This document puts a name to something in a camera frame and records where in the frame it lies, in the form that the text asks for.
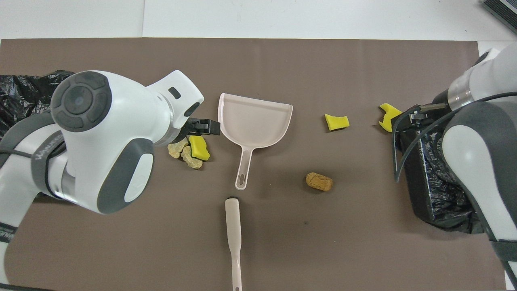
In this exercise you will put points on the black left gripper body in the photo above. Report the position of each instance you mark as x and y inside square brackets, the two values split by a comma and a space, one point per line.
[188, 128]

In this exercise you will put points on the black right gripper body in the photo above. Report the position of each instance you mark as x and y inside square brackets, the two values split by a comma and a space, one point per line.
[442, 101]

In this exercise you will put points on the rounded yellow sponge piece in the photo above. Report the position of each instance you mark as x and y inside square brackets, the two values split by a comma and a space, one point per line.
[198, 148]

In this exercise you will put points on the small tan stone chunk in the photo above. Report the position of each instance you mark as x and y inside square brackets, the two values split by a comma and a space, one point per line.
[193, 159]

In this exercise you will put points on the beige plastic dustpan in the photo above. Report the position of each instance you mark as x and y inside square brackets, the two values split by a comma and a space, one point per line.
[254, 121]

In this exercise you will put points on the beige hand brush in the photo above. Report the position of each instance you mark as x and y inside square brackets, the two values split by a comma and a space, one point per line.
[233, 226]

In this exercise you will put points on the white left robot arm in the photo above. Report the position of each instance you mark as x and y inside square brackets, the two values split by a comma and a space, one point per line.
[113, 121]

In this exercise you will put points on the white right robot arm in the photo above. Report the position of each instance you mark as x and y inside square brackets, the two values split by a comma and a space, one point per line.
[476, 161]

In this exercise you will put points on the open bin with black bag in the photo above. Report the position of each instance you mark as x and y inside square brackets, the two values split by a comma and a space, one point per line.
[428, 194]

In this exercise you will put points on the bin wrapped in black bag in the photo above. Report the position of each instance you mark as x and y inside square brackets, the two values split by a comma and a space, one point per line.
[20, 97]

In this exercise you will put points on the notched yellow sponge piece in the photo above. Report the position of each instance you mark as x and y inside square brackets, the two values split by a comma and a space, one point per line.
[391, 119]

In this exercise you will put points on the dark grey slatted device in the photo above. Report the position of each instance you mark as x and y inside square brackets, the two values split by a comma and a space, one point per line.
[503, 12]

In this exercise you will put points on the wedge yellow sponge piece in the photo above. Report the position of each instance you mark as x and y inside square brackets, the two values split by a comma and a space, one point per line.
[336, 122]

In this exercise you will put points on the brown sponge chunk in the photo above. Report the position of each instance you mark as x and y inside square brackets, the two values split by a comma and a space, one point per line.
[319, 182]

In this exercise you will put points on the brown paper table mat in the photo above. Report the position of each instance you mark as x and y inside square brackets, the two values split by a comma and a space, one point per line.
[323, 242]

